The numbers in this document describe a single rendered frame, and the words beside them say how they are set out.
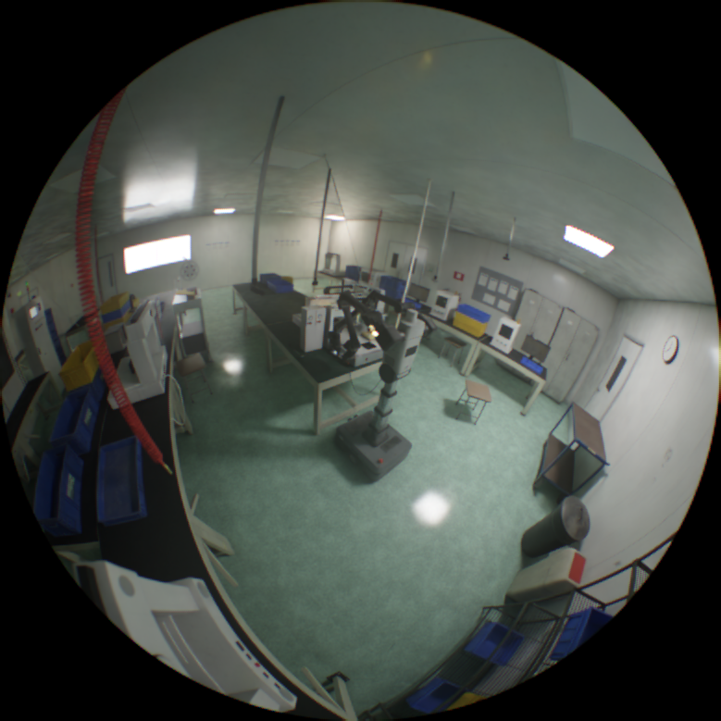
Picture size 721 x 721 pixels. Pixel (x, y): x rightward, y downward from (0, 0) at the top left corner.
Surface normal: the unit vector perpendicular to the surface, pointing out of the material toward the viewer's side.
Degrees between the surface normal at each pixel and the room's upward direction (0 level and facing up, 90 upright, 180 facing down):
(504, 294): 90
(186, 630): 0
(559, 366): 90
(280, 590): 0
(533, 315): 90
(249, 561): 0
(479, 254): 90
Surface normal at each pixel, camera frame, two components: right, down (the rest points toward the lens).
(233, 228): 0.65, 0.47
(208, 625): 0.15, -0.84
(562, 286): -0.75, 0.24
